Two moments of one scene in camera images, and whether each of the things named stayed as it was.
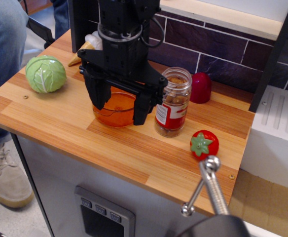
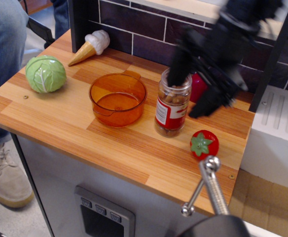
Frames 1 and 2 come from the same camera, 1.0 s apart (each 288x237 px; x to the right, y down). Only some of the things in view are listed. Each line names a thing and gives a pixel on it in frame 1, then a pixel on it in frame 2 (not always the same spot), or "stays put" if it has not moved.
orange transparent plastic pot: [119, 111] stays put
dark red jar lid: [201, 88] stays put
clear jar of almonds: [170, 115] stays put
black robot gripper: [125, 60] -> [220, 46]
